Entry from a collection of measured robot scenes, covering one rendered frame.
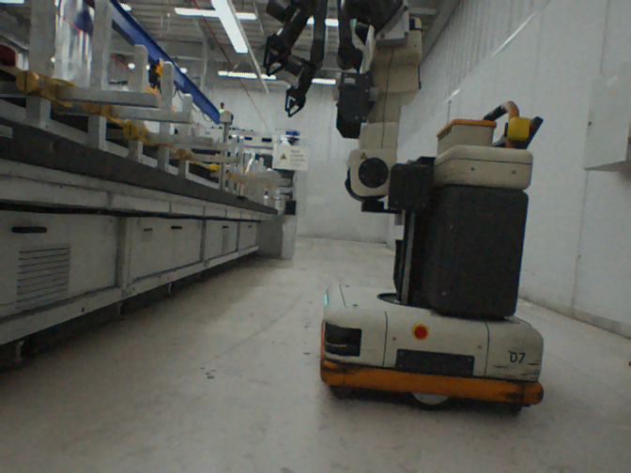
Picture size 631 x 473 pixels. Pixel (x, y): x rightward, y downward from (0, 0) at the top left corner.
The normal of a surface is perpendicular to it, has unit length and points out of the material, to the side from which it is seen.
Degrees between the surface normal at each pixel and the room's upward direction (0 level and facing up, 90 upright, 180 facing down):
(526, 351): 90
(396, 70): 90
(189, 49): 90
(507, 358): 90
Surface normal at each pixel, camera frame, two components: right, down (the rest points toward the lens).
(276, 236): -0.03, 0.05
